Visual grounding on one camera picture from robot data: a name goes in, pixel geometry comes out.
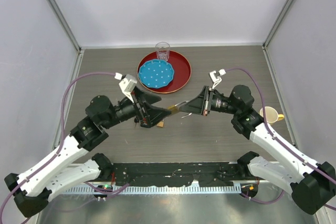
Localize black padlock keys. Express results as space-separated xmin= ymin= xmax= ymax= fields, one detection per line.
xmin=134 ymin=118 xmax=139 ymax=128

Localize large brass padlock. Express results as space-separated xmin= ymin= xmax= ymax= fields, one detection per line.
xmin=167 ymin=100 xmax=189 ymax=116

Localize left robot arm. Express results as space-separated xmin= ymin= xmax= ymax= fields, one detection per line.
xmin=4 ymin=88 xmax=171 ymax=218

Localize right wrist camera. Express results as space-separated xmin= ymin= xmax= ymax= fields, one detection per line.
xmin=209 ymin=69 xmax=226 ymax=89

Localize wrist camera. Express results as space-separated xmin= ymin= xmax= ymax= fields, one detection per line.
xmin=209 ymin=69 xmax=226 ymax=89
xmin=114 ymin=72 xmax=137 ymax=103

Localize clear plastic cup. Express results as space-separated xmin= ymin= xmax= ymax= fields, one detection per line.
xmin=155 ymin=41 xmax=170 ymax=61

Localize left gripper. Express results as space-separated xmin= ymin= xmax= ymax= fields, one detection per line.
xmin=102 ymin=86 xmax=171 ymax=129

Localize blue dotted plate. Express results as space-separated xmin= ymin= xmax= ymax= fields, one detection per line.
xmin=138 ymin=59 xmax=174 ymax=89

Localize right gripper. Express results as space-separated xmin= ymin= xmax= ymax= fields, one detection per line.
xmin=180 ymin=86 xmax=240 ymax=116

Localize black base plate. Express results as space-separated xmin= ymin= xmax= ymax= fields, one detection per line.
xmin=91 ymin=162 xmax=264 ymax=187

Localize small brass padlock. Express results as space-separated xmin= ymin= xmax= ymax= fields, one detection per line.
xmin=157 ymin=120 xmax=164 ymax=127

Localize yellow cream mug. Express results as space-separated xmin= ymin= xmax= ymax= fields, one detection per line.
xmin=259 ymin=106 xmax=285 ymax=125

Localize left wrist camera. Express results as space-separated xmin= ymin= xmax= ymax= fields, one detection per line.
xmin=114 ymin=72 xmax=137 ymax=103

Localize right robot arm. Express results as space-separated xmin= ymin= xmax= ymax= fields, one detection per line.
xmin=179 ymin=85 xmax=335 ymax=215

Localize red round tray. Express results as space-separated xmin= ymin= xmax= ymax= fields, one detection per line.
xmin=137 ymin=51 xmax=191 ymax=94

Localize slotted cable duct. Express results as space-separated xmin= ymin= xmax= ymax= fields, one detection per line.
xmin=62 ymin=183 xmax=242 ymax=195

